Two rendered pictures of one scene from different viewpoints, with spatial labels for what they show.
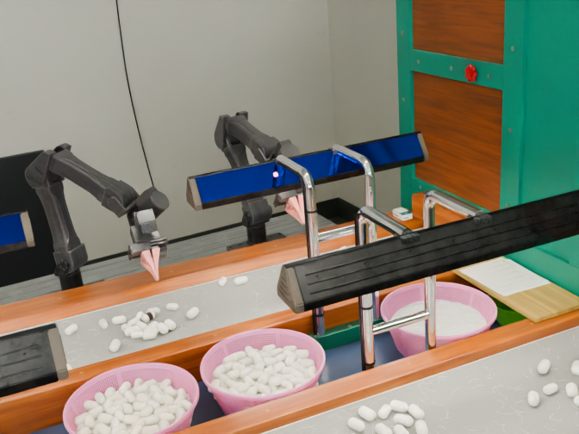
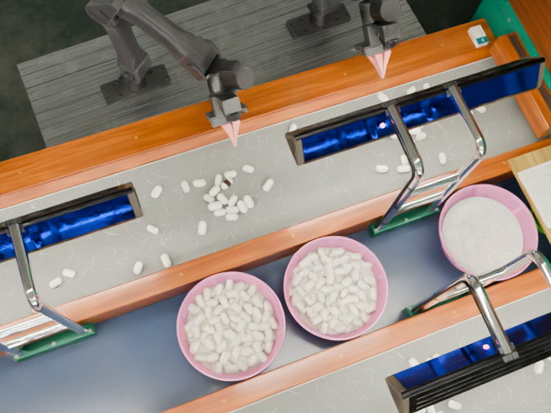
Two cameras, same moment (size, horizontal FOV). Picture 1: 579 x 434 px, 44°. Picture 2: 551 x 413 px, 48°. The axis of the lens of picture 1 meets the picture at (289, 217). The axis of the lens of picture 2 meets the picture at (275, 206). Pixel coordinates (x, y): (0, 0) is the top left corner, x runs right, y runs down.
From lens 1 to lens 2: 1.26 m
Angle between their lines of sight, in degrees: 50
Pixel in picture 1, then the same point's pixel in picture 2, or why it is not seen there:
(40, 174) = (105, 17)
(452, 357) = not seen: hidden behind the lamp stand
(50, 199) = (116, 31)
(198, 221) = not seen: outside the picture
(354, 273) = (455, 388)
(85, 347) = (174, 220)
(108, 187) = (188, 54)
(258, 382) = (329, 301)
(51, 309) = (131, 156)
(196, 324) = (271, 200)
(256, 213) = (326, 10)
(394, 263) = (489, 374)
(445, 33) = not seen: outside the picture
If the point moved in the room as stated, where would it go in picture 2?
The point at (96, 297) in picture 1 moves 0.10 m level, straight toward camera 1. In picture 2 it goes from (172, 142) to (180, 175)
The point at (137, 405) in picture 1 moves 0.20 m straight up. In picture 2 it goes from (233, 319) to (233, 305)
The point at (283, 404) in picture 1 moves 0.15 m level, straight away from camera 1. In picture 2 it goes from (352, 349) to (348, 289)
